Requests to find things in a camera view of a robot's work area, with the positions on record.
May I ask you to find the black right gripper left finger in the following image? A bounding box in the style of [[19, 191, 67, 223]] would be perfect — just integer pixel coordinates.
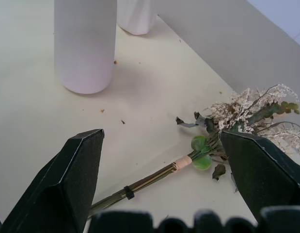
[[0, 129, 105, 233]]

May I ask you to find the dried flower bouquet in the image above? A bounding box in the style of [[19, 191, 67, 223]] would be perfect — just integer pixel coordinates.
[[88, 83, 300, 219]]

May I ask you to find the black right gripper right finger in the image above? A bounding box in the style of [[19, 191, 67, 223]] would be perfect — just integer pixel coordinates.
[[220, 130, 300, 223]]

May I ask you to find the tall white cylindrical vase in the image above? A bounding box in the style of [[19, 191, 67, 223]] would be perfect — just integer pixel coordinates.
[[54, 0, 117, 95]]

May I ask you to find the white ribbed ceramic vase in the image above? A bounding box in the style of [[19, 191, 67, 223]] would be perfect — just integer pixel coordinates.
[[116, 0, 158, 35]]

